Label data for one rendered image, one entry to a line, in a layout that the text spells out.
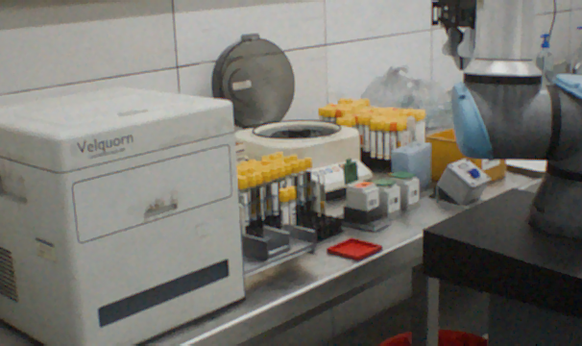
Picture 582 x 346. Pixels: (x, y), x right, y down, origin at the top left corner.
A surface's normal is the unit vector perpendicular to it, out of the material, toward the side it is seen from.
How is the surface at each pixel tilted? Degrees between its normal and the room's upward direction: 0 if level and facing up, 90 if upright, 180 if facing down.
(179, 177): 90
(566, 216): 73
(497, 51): 85
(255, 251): 90
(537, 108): 56
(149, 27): 90
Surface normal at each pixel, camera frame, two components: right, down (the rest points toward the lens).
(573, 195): -0.47, -0.04
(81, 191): 0.73, 0.15
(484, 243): 0.00, -0.95
